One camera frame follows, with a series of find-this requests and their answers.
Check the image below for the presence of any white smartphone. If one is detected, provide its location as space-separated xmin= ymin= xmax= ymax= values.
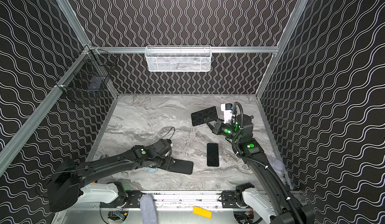
xmin=190 ymin=106 xmax=218 ymax=126

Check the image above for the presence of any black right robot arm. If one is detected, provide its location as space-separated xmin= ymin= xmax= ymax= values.
xmin=204 ymin=114 xmax=315 ymax=224

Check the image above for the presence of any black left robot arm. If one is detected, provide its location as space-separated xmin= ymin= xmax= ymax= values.
xmin=47 ymin=139 xmax=172 ymax=213

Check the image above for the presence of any black phone case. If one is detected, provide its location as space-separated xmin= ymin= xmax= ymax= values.
xmin=169 ymin=159 xmax=194 ymax=175

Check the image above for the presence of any light blue phone case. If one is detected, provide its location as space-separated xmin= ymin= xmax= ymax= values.
xmin=144 ymin=167 xmax=158 ymax=173

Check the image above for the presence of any dark blue smartphone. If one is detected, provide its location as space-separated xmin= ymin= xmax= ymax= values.
xmin=207 ymin=143 xmax=219 ymax=167

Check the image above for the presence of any lavender cloth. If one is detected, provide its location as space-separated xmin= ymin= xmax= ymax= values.
xmin=267 ymin=155 xmax=285 ymax=172

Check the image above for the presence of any yellow block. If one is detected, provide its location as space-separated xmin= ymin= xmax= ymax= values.
xmin=192 ymin=206 xmax=213 ymax=219

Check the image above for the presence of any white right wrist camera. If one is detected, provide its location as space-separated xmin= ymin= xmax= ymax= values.
xmin=221 ymin=103 xmax=234 ymax=124

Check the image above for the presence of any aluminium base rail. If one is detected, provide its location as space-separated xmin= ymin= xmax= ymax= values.
xmin=60 ymin=189 xmax=304 ymax=213

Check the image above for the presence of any white wire mesh basket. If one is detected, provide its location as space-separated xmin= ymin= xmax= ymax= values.
xmin=144 ymin=46 xmax=212 ymax=72

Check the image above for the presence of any black corrugated cable conduit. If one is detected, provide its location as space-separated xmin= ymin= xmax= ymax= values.
xmin=233 ymin=101 xmax=304 ymax=224

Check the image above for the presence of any black wire mesh basket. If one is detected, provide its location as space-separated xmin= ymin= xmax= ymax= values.
xmin=58 ymin=46 xmax=118 ymax=105

